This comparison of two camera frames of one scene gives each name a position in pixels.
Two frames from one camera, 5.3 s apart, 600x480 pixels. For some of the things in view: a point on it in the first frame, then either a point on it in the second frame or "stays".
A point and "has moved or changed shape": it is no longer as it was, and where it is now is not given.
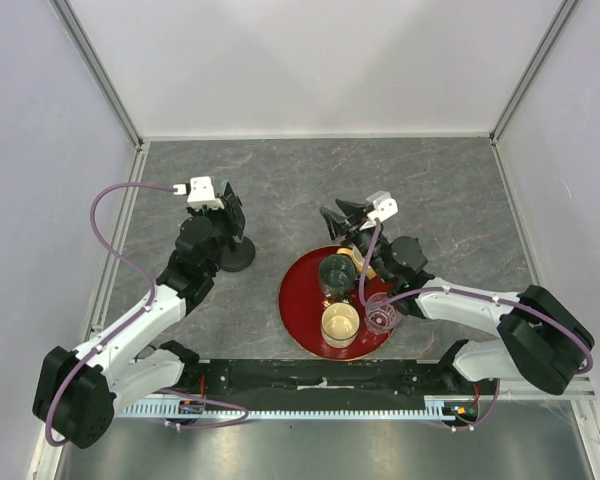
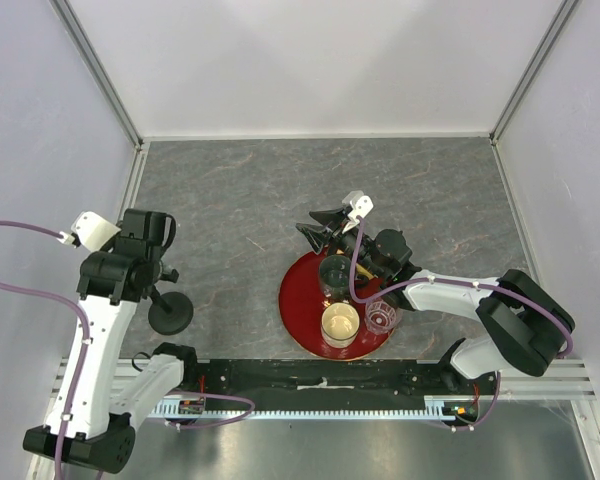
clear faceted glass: x=384 y=318 stays
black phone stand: x=238 y=255 has moved or changed shape
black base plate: x=326 y=385 stays
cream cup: x=339 y=325 stays
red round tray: x=301 y=305 stays
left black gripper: x=231 y=220 → x=111 y=245
